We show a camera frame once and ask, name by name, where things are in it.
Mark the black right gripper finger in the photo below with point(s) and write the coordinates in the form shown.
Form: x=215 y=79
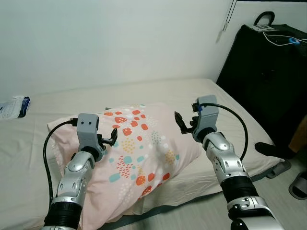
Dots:
x=179 y=120
x=188 y=128

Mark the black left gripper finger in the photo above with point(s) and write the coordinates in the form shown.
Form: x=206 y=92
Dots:
x=114 y=133
x=110 y=143

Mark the pink patterned pillow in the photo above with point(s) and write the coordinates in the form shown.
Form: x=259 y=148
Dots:
x=144 y=158

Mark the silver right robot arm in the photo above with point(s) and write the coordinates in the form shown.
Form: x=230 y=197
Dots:
x=235 y=182

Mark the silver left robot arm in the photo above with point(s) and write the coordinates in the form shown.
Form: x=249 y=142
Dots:
x=74 y=179

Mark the beige bed mattress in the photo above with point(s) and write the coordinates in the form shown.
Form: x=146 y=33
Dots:
x=43 y=108

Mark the black suitcase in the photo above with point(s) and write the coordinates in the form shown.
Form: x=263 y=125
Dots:
x=259 y=81

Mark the person's leg with black sock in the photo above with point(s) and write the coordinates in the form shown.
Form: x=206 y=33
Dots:
x=271 y=149

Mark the grey slipper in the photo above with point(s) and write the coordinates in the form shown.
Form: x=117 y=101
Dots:
x=299 y=186
x=279 y=169

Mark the white blue wipes pack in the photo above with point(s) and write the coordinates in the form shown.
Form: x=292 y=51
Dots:
x=13 y=106

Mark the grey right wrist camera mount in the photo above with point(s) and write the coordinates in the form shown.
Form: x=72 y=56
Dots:
x=207 y=117

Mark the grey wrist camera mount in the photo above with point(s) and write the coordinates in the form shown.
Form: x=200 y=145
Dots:
x=207 y=117
x=88 y=128

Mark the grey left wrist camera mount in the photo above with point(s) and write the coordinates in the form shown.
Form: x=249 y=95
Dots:
x=88 y=128

